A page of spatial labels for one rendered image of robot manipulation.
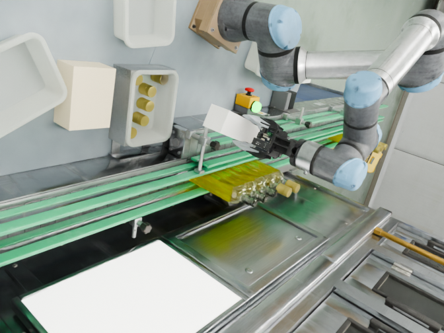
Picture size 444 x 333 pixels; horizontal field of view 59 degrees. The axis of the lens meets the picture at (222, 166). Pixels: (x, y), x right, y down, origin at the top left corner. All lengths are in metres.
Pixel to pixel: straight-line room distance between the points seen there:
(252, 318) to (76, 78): 0.71
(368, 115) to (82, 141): 0.76
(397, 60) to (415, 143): 6.14
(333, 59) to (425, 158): 5.95
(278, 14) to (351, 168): 0.52
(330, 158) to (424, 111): 6.15
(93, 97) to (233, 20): 0.49
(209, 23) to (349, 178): 0.67
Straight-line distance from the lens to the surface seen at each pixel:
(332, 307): 1.19
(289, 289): 1.12
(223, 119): 0.98
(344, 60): 1.26
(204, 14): 1.32
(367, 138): 0.96
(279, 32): 1.19
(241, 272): 1.12
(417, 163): 7.17
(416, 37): 1.10
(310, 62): 1.27
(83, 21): 1.10
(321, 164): 0.92
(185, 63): 1.36
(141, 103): 1.21
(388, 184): 7.37
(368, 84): 0.88
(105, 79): 1.07
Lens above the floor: 1.68
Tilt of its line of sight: 33 degrees down
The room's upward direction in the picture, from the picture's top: 116 degrees clockwise
